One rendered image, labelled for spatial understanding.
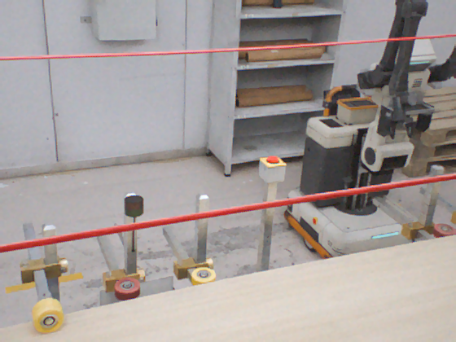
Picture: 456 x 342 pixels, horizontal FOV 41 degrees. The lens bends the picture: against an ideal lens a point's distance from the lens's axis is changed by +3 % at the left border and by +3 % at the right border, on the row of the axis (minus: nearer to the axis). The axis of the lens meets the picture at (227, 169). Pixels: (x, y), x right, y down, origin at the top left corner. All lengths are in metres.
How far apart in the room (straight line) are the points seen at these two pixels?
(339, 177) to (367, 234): 0.39
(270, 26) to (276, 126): 0.88
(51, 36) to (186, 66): 1.01
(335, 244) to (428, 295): 1.52
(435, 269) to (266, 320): 0.68
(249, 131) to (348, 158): 1.61
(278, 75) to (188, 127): 0.88
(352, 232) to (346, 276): 1.51
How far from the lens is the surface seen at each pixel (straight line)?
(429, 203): 2.60
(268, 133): 5.25
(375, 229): 3.70
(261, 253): 2.26
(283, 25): 5.00
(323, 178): 3.69
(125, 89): 4.67
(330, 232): 3.62
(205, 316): 1.88
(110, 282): 2.09
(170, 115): 4.84
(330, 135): 3.58
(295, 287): 2.02
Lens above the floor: 2.09
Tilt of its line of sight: 26 degrees down
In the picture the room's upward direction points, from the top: 4 degrees clockwise
